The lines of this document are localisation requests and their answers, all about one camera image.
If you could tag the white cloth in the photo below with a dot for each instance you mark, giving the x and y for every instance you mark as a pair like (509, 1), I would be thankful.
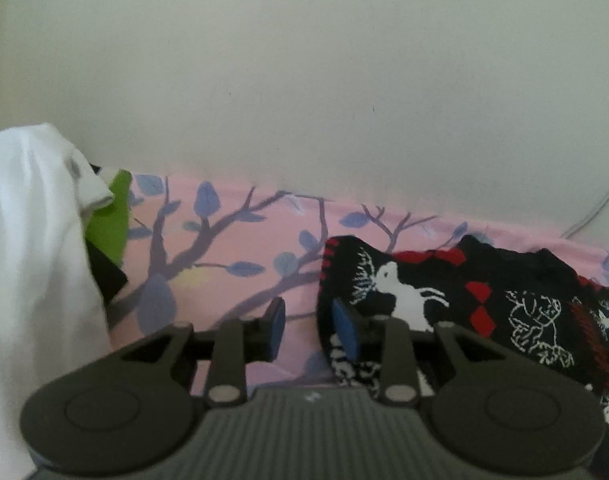
(34, 260)

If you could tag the black deer pattern sweater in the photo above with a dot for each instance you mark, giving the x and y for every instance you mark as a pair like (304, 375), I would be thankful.
(509, 280)

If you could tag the green and black garment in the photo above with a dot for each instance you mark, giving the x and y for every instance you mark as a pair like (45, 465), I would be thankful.
(107, 276)

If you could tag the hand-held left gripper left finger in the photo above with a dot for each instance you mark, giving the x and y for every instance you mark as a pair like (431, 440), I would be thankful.
(275, 327)

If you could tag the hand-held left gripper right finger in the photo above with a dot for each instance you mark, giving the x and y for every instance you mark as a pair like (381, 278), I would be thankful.
(347, 331)

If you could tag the green cloth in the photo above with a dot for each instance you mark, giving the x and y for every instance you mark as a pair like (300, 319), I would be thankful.
(109, 225)

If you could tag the pink floral bed sheet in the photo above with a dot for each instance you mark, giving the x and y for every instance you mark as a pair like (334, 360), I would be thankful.
(224, 240)

